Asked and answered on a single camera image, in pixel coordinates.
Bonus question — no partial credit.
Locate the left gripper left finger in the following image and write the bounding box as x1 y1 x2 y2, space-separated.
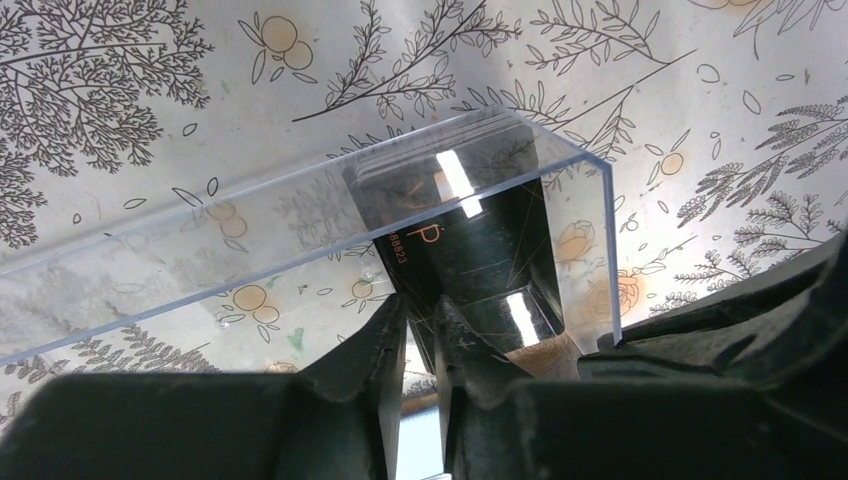
1 294 408 479

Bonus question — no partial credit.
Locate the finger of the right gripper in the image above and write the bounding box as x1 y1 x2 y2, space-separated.
578 234 847 397

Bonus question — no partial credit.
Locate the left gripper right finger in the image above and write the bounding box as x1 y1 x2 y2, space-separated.
436 298 847 479

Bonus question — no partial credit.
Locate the clear plastic box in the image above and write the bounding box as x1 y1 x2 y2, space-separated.
1 106 616 364

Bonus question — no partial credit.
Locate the brown leather card holder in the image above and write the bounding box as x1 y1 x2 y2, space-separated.
401 333 582 416

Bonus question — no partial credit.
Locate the floral tablecloth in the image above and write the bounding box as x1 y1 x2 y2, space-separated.
1 1 847 430

